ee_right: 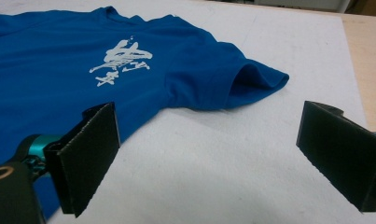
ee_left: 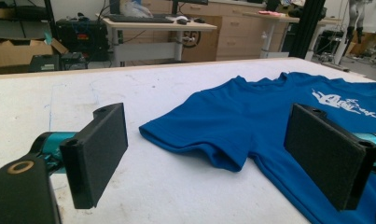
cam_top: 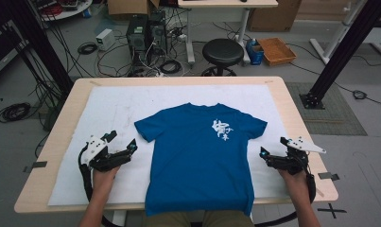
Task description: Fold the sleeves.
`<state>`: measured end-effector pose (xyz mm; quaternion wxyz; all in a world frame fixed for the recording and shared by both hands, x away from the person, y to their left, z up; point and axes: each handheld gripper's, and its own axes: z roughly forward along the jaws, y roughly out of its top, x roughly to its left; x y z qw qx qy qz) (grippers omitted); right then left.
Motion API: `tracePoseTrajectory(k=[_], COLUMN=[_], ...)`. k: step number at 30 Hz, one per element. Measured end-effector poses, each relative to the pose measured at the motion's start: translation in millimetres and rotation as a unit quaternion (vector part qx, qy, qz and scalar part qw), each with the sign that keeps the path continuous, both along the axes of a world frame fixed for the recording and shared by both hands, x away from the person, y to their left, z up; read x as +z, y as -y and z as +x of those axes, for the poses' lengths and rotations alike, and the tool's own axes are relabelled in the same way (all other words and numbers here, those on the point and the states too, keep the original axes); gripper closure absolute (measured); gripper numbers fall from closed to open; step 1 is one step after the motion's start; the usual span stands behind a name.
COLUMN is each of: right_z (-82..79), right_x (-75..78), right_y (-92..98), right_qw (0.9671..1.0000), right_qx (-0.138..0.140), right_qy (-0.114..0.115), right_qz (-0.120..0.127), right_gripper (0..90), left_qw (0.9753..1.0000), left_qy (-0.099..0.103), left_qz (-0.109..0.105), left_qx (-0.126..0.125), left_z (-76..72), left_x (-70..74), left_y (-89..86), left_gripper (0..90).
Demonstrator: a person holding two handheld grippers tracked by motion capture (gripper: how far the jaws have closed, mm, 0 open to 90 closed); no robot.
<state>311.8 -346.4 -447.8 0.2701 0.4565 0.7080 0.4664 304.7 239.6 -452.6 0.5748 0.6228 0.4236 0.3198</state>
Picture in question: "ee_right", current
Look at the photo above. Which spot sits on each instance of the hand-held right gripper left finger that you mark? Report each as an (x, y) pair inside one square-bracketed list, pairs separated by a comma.
[(86, 155)]

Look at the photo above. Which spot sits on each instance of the blue t-shirt with white print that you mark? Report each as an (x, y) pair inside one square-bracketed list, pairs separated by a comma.
[(52, 62)]

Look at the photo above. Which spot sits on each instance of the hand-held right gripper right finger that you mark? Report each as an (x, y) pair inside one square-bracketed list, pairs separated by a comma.
[(341, 152)]

